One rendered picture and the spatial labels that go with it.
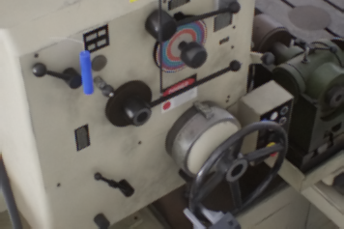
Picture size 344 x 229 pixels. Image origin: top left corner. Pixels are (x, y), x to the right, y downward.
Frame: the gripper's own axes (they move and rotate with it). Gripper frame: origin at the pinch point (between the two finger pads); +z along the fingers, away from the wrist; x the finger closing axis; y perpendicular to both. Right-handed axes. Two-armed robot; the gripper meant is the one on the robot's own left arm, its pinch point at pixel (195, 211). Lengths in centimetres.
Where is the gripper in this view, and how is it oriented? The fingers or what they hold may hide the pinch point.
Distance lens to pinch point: 204.8
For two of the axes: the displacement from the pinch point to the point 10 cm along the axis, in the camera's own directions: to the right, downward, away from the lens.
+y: -2.6, -5.7, -7.8
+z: -5.9, -5.5, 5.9
